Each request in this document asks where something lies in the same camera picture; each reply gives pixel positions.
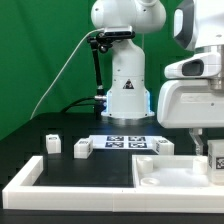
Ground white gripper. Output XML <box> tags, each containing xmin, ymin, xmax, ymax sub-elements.
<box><xmin>157</xmin><ymin>80</ymin><xmax>224</xmax><ymax>156</ymax></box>

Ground white square tabletop part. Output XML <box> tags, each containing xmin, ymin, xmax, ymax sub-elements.
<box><xmin>131</xmin><ymin>153</ymin><xmax>224</xmax><ymax>196</ymax></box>

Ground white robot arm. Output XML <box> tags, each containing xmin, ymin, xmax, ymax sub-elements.
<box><xmin>91</xmin><ymin>0</ymin><xmax>224</xmax><ymax>155</ymax></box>

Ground fiducial marker sheet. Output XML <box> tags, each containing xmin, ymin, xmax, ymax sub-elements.
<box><xmin>90</xmin><ymin>135</ymin><xmax>156</xmax><ymax>149</ymax></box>

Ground white U-shaped obstacle fence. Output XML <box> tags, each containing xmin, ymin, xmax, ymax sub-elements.
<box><xmin>2</xmin><ymin>156</ymin><xmax>224</xmax><ymax>213</ymax></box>

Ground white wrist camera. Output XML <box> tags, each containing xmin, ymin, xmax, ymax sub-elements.
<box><xmin>164</xmin><ymin>52</ymin><xmax>222</xmax><ymax>79</ymax></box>

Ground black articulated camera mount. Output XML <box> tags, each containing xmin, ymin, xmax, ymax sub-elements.
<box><xmin>87</xmin><ymin>36</ymin><xmax>112</xmax><ymax>119</ymax></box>

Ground black base cables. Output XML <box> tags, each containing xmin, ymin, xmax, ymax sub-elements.
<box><xmin>60</xmin><ymin>96</ymin><xmax>108</xmax><ymax>114</ymax></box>

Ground black camera on mount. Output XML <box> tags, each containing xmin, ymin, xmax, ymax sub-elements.
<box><xmin>104</xmin><ymin>31</ymin><xmax>135</xmax><ymax>39</ymax></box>

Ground white camera cable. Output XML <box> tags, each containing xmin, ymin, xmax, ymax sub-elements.
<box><xmin>29</xmin><ymin>28</ymin><xmax>106</xmax><ymax>120</ymax></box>

